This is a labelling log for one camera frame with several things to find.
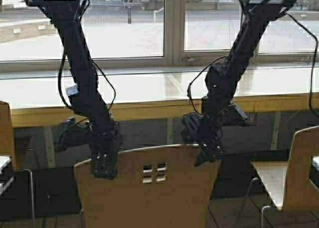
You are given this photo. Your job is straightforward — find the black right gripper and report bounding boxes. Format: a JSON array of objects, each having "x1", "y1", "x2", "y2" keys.
[{"x1": 181, "y1": 112, "x2": 224, "y2": 166}]

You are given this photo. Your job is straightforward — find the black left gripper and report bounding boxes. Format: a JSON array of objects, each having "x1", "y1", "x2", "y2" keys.
[{"x1": 89, "y1": 122, "x2": 122, "y2": 180}]

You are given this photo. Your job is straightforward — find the wooden cutout chair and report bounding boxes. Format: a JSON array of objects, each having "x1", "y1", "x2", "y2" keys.
[
  {"x1": 0, "y1": 101, "x2": 21, "y2": 174},
  {"x1": 251, "y1": 126, "x2": 319, "y2": 228},
  {"x1": 74, "y1": 144, "x2": 220, "y2": 228}
]

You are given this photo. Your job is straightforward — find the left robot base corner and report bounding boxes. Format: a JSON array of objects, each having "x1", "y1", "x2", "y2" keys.
[{"x1": 0, "y1": 156, "x2": 14, "y2": 195}]

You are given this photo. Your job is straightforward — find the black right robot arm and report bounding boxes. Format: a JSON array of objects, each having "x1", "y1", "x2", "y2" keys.
[{"x1": 181, "y1": 0, "x2": 297, "y2": 167}]

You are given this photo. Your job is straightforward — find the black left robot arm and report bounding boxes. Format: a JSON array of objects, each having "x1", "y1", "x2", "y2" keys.
[{"x1": 24, "y1": 0, "x2": 121, "y2": 180}]

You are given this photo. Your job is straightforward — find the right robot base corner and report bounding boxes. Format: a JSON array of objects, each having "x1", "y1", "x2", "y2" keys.
[{"x1": 309, "y1": 156, "x2": 319, "y2": 189}]

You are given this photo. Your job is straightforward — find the long wooden window counter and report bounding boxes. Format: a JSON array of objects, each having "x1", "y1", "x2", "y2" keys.
[{"x1": 0, "y1": 67, "x2": 319, "y2": 127}]

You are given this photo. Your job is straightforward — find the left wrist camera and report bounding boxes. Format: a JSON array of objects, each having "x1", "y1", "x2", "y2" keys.
[{"x1": 54, "y1": 117, "x2": 89, "y2": 152}]

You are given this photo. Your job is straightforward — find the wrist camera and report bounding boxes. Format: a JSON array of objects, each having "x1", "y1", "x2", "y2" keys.
[
  {"x1": 54, "y1": 117, "x2": 89, "y2": 152},
  {"x1": 224, "y1": 102, "x2": 256, "y2": 126}
]

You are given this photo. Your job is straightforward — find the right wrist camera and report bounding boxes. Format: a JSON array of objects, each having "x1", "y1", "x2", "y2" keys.
[{"x1": 224, "y1": 102, "x2": 256, "y2": 126}]

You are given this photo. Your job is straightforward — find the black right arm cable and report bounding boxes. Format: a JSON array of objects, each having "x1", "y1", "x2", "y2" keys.
[{"x1": 186, "y1": 55, "x2": 235, "y2": 115}]

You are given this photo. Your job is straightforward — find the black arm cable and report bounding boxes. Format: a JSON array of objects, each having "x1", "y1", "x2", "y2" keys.
[
  {"x1": 186, "y1": 55, "x2": 235, "y2": 115},
  {"x1": 57, "y1": 51, "x2": 117, "y2": 112}
]

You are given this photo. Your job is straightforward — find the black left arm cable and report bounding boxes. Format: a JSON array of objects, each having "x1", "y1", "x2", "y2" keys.
[{"x1": 57, "y1": 51, "x2": 117, "y2": 112}]

